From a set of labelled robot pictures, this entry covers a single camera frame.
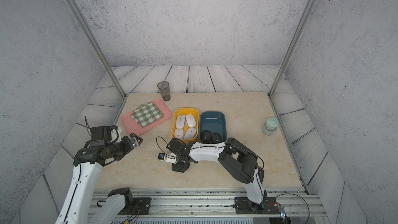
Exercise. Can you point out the black mouse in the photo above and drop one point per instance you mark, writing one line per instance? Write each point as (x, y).
(206, 137)
(261, 174)
(216, 138)

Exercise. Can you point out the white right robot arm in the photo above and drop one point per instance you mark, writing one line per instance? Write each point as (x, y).
(238, 160)

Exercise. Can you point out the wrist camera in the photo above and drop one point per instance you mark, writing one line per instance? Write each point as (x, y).
(170, 158)
(105, 135)

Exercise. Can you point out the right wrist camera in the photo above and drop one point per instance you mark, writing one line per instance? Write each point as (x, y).
(170, 158)

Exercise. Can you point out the yellow plastic storage box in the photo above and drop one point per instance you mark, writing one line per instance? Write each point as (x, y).
(185, 111)

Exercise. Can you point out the grey translucent cup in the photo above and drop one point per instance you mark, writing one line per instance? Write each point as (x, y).
(164, 90)

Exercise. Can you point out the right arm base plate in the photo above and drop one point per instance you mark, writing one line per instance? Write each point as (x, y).
(268, 206)

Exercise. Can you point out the aluminium frame post right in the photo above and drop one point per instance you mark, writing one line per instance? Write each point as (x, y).
(305, 16)

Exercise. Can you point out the glass jar with mint lid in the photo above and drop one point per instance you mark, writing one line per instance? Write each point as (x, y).
(270, 126)

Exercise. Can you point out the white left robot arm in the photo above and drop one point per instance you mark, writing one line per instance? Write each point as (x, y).
(89, 163)

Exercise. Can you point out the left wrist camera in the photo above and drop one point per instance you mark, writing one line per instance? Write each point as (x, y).
(105, 135)

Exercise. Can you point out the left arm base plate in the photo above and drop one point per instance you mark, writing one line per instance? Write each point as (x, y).
(140, 205)

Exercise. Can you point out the white mouse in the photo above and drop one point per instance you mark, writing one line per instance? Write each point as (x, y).
(179, 133)
(190, 133)
(190, 120)
(180, 121)

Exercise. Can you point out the aluminium frame post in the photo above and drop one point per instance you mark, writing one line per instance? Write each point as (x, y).
(74, 9)
(305, 16)

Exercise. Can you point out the teal plastic storage box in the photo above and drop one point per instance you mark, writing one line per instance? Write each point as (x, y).
(215, 122)

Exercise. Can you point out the pink plastic tray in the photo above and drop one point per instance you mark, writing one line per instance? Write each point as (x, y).
(131, 126)

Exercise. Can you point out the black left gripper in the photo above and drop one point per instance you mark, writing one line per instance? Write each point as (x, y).
(129, 146)

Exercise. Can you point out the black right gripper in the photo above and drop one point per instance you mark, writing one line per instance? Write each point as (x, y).
(179, 168)

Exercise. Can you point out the green checked cloth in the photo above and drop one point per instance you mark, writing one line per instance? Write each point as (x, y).
(147, 114)

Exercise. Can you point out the aluminium frame post left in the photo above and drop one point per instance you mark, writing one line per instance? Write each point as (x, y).
(74, 9)

